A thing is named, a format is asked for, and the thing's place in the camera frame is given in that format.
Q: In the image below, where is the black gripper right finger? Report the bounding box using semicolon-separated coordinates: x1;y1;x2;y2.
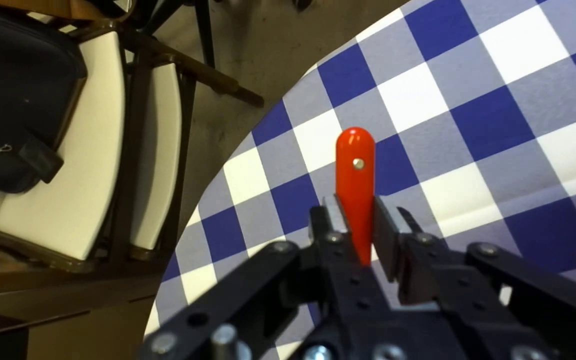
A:
371;197;576;360

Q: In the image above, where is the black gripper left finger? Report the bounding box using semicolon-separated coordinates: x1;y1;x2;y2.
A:
135;194;403;360

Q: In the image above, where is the blue white checked tablecloth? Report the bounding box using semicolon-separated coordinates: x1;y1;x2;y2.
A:
142;0;576;360

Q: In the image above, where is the white cushioned wooden chair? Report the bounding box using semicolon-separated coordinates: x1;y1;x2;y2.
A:
0;0;265;297

